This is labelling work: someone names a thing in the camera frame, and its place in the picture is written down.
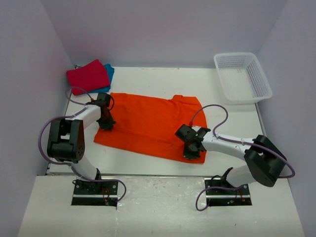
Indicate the folded blue t shirt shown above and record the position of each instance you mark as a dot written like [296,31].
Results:
[110,71]

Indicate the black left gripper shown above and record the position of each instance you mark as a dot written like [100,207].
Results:
[108,126]

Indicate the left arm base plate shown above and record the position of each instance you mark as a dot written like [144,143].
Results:
[95,194]

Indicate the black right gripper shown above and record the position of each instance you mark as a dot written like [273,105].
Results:
[189,155]

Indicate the orange t shirt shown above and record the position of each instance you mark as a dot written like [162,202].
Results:
[147,125]

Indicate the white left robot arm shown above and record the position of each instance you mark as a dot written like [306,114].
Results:
[66,141]

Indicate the folded red t shirt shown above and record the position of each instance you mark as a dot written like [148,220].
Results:
[90,77]

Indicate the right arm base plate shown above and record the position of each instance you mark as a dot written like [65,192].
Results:
[218,197]

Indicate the white plastic basket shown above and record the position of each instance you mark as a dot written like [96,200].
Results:
[242,78]

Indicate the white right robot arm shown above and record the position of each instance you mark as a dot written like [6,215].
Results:
[263,161]

